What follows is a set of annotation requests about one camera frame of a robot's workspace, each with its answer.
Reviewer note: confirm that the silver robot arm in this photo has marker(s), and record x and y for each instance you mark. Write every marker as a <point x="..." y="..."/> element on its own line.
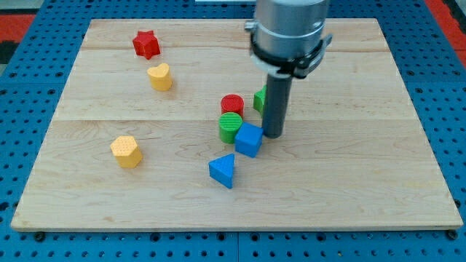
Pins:
<point x="286" y="36"/>

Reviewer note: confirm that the blue cube block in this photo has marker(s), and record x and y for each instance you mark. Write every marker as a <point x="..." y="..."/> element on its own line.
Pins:
<point x="248" y="140"/>

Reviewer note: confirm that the blue triangle block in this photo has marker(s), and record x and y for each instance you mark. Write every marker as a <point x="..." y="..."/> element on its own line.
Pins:
<point x="222" y="170"/>

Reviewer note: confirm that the green cylinder block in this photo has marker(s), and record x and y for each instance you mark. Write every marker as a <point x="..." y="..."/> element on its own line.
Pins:
<point x="229" y="124"/>

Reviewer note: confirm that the red cylinder block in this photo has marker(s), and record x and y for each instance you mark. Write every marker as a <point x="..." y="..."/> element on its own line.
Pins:
<point x="232" y="103"/>

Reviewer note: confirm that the green block behind rod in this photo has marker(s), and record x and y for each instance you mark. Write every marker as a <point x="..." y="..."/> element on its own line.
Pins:
<point x="259" y="100"/>

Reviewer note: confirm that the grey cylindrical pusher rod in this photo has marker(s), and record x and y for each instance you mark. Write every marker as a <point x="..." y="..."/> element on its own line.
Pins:
<point x="275" y="105"/>

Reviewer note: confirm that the yellow heart block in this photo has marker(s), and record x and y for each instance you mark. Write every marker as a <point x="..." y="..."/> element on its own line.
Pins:
<point x="160" y="77"/>

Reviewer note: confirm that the wooden board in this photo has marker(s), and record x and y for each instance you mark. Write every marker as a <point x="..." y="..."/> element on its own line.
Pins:
<point x="352" y="157"/>

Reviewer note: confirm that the yellow hexagon block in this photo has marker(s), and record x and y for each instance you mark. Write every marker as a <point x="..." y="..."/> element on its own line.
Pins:
<point x="126" y="151"/>

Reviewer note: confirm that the red star block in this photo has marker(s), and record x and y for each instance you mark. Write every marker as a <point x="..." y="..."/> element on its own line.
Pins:
<point x="146" y="44"/>

